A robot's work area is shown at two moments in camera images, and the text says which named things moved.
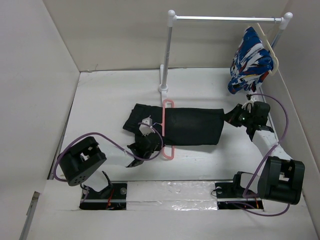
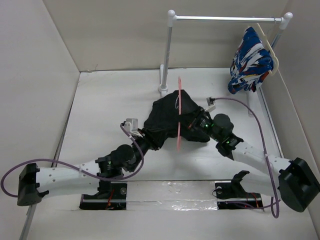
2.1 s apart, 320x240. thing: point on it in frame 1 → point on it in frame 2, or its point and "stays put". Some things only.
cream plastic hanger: x=270 y=48 stays put
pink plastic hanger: x=163 y=129 → x=179 y=113
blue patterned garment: x=251 y=63 stays put
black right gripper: x=231 y=117 → x=200 y=113
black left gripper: x=159 y=145 stays put
